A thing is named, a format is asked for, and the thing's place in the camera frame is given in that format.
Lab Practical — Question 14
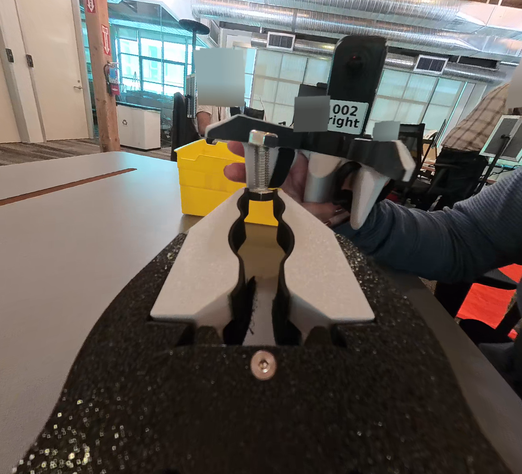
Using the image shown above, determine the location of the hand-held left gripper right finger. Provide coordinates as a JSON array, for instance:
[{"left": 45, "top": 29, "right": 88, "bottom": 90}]
[{"left": 272, "top": 188, "right": 376, "bottom": 330}]

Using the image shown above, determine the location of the black office chair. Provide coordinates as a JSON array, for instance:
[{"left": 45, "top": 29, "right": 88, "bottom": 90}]
[{"left": 171, "top": 92, "right": 200, "bottom": 161}]

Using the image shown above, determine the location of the person's right hand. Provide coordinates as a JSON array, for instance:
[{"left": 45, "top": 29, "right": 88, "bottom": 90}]
[{"left": 223, "top": 140, "right": 355, "bottom": 227}]

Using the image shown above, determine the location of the red fire extinguisher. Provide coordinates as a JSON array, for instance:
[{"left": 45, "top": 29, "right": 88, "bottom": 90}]
[{"left": 104, "top": 62, "right": 121, "bottom": 96}]

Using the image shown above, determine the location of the white double door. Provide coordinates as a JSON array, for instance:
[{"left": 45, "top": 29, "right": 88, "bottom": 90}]
[{"left": 0, "top": 0, "right": 95, "bottom": 144}]

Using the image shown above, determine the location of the white recycling cabinet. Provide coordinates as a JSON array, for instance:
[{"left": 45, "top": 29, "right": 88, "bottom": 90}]
[{"left": 116, "top": 102, "right": 161, "bottom": 151}]

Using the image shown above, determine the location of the steel hex bolt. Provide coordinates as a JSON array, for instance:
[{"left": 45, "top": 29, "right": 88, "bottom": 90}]
[{"left": 246, "top": 130, "right": 279, "bottom": 197}]

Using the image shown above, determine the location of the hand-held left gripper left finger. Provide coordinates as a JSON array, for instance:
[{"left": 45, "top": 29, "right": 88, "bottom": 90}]
[{"left": 150, "top": 188, "right": 250, "bottom": 332}]

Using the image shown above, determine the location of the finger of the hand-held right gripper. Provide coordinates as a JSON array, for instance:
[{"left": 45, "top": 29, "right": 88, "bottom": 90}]
[
  {"left": 205, "top": 114, "right": 303, "bottom": 148},
  {"left": 352, "top": 137, "right": 417, "bottom": 182}
]

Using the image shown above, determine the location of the yellow plastic bin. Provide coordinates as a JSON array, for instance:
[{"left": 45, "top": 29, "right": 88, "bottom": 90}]
[{"left": 175, "top": 139, "right": 282, "bottom": 227}]

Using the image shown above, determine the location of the orange fabric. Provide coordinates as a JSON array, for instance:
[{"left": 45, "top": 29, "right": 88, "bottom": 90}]
[{"left": 456, "top": 264, "right": 522, "bottom": 340}]

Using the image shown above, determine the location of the person's right forearm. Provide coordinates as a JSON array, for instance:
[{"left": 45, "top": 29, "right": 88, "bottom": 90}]
[{"left": 334, "top": 168, "right": 522, "bottom": 284}]

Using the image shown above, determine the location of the reddish wooden post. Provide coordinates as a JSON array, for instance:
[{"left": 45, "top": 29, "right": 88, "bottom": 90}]
[{"left": 77, "top": 0, "right": 121, "bottom": 153}]

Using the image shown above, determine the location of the white marker panel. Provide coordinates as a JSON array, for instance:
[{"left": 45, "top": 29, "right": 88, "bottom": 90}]
[{"left": 479, "top": 115, "right": 522, "bottom": 158}]

